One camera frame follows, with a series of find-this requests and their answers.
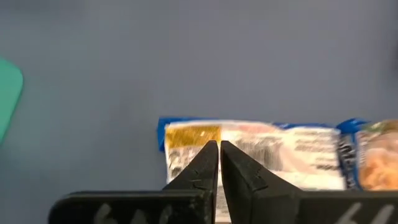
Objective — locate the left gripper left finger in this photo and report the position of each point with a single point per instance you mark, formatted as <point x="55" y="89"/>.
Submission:
<point x="155" y="208"/>

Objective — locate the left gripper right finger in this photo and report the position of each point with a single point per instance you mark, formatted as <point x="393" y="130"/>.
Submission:
<point x="280" y="208"/>

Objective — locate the teal translucent plastic bin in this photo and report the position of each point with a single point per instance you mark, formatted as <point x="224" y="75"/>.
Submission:
<point x="9" y="99"/>

